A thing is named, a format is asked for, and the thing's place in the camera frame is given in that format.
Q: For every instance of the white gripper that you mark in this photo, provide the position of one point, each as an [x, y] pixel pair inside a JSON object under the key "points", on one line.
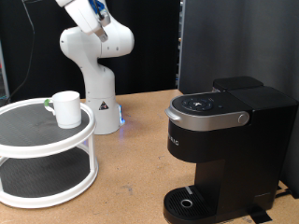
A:
{"points": [[79, 15]]}

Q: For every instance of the white mug with green mark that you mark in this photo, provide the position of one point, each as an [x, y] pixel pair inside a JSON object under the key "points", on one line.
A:
{"points": [[68, 112]]}

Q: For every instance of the black Keurig coffee machine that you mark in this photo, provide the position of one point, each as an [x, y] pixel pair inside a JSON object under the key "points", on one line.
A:
{"points": [[249, 140]]}

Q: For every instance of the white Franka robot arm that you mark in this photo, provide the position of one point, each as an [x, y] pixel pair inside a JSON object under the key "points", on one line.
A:
{"points": [[96, 81]]}

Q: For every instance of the white two-tier turntable shelf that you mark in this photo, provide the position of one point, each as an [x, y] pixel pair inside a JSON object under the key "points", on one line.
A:
{"points": [[46, 150]]}

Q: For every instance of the black tape strip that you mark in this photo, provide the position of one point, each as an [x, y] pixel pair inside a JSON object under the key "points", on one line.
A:
{"points": [[259, 214]]}

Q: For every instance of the grey metal rack post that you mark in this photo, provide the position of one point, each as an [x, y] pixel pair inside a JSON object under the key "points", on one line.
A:
{"points": [[3, 71]]}

